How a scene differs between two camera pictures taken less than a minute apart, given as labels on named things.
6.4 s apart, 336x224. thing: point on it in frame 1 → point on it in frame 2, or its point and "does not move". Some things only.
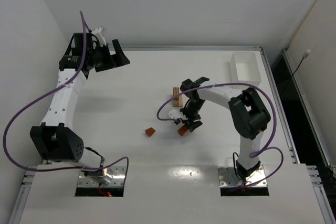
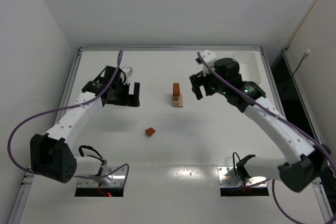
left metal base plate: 117,173 does not move
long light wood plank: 176,103 does not move
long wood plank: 180,100 does not move
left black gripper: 107,57 → 128,98
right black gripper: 189,119 → 202,83
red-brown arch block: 182,130 → 176,89
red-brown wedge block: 149,131 does not move
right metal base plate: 228,178 does not move
